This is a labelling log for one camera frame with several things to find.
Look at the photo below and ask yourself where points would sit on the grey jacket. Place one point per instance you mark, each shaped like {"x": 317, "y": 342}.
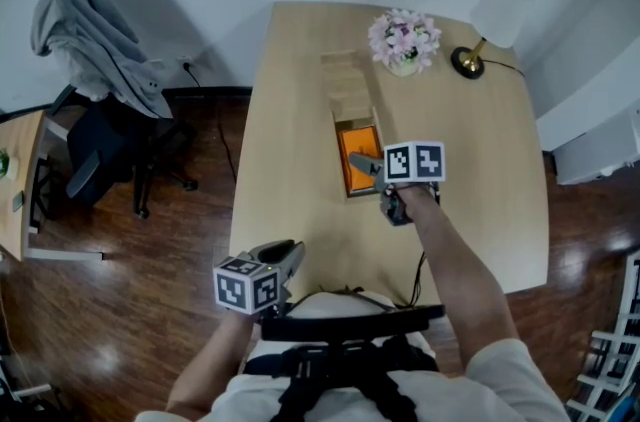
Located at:
{"x": 85, "y": 35}

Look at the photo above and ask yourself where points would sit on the wooden container with slatted lid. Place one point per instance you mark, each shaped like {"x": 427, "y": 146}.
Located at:
{"x": 350, "y": 85}

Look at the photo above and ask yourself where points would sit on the wooden side desk white frame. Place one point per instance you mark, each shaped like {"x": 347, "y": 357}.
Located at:
{"x": 25, "y": 190}

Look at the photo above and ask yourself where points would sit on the orange tissue packet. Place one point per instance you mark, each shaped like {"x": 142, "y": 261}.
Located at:
{"x": 356, "y": 145}

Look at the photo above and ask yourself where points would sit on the white cabinet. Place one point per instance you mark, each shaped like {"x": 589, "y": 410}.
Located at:
{"x": 595, "y": 145}

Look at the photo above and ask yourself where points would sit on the black chest harness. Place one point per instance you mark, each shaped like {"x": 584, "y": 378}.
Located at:
{"x": 345, "y": 325}

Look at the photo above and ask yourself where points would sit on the dark phone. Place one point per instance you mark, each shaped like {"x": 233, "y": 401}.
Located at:
{"x": 18, "y": 201}

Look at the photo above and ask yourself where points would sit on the person's left forearm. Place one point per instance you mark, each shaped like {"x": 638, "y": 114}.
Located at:
{"x": 215, "y": 360}

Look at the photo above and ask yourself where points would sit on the small green potted plant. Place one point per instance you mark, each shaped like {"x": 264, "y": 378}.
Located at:
{"x": 6, "y": 164}

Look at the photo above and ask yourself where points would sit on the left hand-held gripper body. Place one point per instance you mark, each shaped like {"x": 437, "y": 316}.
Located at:
{"x": 245, "y": 285}

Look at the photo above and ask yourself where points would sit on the black office chair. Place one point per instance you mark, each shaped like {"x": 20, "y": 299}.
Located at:
{"x": 100, "y": 145}

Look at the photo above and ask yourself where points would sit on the pink flowers in white pot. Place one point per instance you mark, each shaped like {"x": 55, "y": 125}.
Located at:
{"x": 404, "y": 39}

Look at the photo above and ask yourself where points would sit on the person's right forearm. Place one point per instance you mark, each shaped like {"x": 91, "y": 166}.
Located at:
{"x": 452, "y": 270}

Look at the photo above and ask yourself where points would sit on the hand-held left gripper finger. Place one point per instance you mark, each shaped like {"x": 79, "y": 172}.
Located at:
{"x": 275, "y": 251}
{"x": 297, "y": 265}

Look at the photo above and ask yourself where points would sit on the person's cream shirt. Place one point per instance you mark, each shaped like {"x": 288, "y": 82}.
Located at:
{"x": 500, "y": 390}

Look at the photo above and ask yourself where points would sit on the brass table lamp white shade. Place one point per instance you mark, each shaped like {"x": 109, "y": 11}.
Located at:
{"x": 500, "y": 15}

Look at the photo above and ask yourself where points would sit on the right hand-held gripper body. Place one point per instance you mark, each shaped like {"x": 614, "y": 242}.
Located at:
{"x": 415, "y": 161}

